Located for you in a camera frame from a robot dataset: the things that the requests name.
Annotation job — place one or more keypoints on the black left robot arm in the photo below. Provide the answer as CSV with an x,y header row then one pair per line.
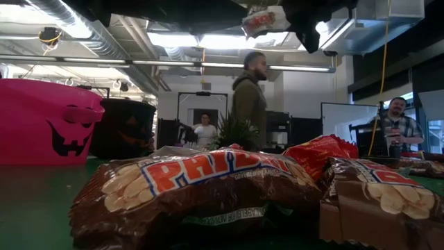
x,y
114,8

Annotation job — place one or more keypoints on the black shelf unit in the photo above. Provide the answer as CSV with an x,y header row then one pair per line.
x,y
277,121

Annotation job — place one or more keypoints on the small potted green plant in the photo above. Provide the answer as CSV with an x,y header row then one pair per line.
x,y
236,133

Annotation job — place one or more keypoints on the red Skittles candy pack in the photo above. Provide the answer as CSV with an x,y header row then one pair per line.
x,y
236,147
319,152

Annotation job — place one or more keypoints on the person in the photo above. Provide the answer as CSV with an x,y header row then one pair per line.
x,y
402,123
205,132
249,100

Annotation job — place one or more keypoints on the linear ceiling light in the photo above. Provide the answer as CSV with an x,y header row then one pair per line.
x,y
163,62

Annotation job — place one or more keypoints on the rectangular metal air duct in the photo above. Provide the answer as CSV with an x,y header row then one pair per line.
x,y
364,34

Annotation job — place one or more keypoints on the black cabinet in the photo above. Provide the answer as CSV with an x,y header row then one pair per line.
x,y
305,132

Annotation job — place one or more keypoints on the whiteboard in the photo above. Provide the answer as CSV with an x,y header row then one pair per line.
x,y
340,118

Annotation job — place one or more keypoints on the white red candy wrapper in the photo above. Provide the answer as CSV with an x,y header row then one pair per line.
x,y
265,21

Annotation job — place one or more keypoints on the background black rig frame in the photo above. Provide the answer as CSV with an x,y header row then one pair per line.
x,y
203,93

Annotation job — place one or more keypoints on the pink pumpkin bucket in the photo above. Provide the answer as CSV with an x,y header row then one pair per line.
x,y
31,121

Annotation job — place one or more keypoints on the clear gummy candy wrapper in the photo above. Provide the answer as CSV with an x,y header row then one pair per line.
x,y
173,151

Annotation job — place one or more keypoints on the black panel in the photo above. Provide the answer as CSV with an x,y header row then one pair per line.
x,y
168,132

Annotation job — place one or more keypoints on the silver spiral air duct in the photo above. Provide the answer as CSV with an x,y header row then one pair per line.
x,y
111,48

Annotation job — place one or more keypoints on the black pumpkin bucket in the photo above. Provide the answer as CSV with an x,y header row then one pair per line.
x,y
114,114

